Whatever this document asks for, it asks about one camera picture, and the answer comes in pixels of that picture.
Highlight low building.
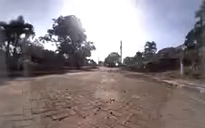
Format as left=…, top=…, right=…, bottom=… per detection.
left=146, top=46, right=185, bottom=72

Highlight pale pavement strip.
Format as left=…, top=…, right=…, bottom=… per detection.
left=149, top=70, right=205, bottom=97

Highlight large broad tree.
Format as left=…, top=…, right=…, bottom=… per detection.
left=39, top=14, right=97, bottom=70

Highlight small round tree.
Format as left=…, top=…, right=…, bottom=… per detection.
left=103, top=51, right=122, bottom=68

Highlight tall trees beside building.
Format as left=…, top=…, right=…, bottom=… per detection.
left=183, top=0, right=205, bottom=77

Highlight tall thin pole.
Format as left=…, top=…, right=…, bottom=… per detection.
left=119, top=39, right=124, bottom=65

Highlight red brick road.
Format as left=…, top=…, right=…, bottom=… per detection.
left=0, top=66, right=205, bottom=128

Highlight group of dark trees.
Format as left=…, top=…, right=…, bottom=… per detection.
left=0, top=14, right=68, bottom=78

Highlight cluster of trees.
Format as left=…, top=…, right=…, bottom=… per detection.
left=122, top=40, right=159, bottom=71

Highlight white post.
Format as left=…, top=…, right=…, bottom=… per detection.
left=179, top=46, right=185, bottom=76

